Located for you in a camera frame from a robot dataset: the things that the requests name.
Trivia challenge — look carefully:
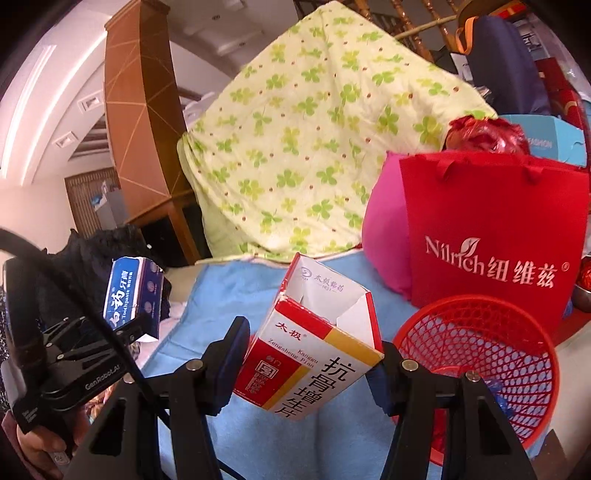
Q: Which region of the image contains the blue white toothpaste box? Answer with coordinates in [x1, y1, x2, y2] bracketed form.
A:
[103, 256, 164, 343]

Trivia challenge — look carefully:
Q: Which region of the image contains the red white medicine box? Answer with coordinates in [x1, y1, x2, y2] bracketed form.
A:
[235, 254, 385, 420]

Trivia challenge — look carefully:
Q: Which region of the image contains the person's left hand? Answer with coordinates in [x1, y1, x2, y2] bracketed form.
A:
[2, 407, 90, 479]

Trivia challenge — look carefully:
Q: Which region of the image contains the red plastic mesh basket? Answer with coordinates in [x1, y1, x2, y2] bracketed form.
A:
[394, 295, 560, 452]

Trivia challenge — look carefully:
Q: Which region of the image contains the black clothing pile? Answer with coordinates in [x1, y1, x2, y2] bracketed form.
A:
[35, 225, 162, 330]

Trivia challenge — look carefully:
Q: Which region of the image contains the blue blanket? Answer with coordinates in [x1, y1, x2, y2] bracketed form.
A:
[143, 260, 394, 479]

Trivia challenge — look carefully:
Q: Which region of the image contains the red Nilrich tote bag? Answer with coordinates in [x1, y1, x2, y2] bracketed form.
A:
[400, 151, 589, 339]

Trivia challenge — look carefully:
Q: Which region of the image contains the pink pillow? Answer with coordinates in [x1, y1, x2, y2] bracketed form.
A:
[362, 151, 412, 300]

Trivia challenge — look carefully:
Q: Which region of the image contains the brown wooden headboard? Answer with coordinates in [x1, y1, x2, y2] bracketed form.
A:
[104, 1, 200, 265]

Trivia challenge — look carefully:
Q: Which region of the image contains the red plastic bag in tote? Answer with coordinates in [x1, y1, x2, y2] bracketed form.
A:
[445, 115, 530, 155]

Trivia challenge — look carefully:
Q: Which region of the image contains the light blue cardboard box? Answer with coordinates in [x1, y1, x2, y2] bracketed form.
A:
[502, 114, 587, 168]

